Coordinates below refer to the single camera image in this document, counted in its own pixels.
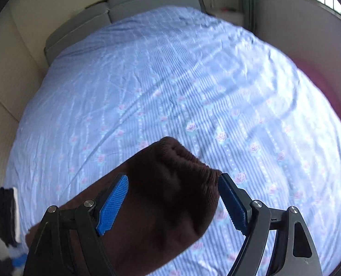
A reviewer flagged green curtain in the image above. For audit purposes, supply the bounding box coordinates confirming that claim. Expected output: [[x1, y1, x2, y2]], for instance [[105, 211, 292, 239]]
[[235, 0, 259, 32]]

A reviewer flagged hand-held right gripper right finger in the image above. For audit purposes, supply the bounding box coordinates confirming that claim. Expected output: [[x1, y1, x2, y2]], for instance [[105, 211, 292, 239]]
[[218, 173, 324, 276]]

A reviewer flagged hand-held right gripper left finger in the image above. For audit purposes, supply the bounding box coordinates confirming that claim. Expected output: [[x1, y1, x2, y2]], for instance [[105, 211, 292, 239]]
[[23, 173, 130, 276]]

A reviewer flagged brown knitted sock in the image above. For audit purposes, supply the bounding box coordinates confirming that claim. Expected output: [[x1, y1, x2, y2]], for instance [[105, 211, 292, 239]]
[[25, 136, 223, 276]]

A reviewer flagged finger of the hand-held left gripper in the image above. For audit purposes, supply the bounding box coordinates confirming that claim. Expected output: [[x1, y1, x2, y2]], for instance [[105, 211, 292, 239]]
[[11, 251, 28, 271]]

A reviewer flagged blue floral bed sheet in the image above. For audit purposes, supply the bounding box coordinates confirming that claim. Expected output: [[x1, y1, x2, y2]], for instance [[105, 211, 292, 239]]
[[3, 6, 341, 276]]

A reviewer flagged white nightstand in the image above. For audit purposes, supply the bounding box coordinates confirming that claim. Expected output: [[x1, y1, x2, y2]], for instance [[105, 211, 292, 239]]
[[213, 7, 246, 26]]

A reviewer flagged grey bed headboard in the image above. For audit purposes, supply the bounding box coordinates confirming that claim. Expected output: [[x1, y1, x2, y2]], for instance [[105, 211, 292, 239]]
[[44, 0, 209, 67]]

